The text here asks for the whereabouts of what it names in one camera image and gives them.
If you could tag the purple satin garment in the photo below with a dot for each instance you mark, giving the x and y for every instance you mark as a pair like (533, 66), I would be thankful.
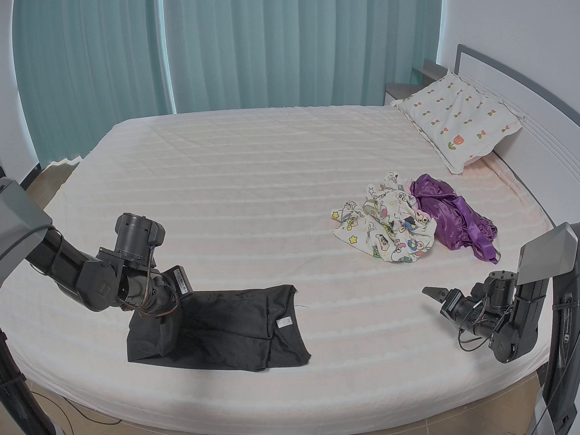
(457, 220)

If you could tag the grey bedside table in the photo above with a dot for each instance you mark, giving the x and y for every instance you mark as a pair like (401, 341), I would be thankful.
(398, 91)

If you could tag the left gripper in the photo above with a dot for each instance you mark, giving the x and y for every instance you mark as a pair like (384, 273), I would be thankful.
(176, 286)

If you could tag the black T-shirt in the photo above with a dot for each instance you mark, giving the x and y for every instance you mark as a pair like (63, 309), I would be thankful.
(226, 329)

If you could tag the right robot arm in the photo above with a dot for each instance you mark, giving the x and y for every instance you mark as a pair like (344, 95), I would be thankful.
(543, 252)

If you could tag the white printed pillow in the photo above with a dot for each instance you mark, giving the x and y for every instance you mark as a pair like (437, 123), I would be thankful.
(457, 120)

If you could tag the bed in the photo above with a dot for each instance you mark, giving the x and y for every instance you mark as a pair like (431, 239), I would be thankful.
(249, 175)

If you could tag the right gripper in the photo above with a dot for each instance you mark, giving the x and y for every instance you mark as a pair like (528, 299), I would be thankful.
(457, 311)

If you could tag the blue-green curtain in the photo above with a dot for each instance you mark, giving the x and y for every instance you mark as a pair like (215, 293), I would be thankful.
(294, 39)
(90, 61)

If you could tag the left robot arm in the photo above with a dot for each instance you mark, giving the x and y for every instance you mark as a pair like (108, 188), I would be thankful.
(68, 265)

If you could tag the white printed pyjama garment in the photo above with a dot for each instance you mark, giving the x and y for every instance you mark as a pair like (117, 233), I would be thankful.
(385, 229)

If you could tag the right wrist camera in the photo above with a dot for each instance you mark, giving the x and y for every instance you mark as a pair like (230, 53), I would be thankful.
(479, 290)

